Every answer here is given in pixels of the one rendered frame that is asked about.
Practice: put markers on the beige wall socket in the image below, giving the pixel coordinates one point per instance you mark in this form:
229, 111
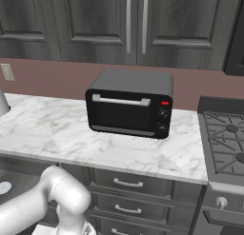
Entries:
7, 72

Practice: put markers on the grey gas hob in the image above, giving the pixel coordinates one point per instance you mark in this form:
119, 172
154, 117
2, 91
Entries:
225, 140

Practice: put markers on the white stove knob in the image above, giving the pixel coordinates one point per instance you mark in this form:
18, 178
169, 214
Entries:
221, 202

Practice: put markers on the grey cabinet front panel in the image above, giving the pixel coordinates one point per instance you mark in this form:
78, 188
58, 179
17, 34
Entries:
22, 181

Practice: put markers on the grey rounded appliance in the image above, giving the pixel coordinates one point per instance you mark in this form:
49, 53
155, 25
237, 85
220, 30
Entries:
3, 104

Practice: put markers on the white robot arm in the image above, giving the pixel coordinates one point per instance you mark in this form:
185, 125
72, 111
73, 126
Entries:
65, 194

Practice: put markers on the dark grey wall cupboard door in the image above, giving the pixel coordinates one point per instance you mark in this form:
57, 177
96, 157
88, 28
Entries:
95, 20
184, 23
25, 20

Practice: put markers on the dark grey drawer front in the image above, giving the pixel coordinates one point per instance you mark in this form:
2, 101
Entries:
149, 227
152, 210
155, 185

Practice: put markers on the black toaster oven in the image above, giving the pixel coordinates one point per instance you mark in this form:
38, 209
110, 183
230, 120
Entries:
133, 83

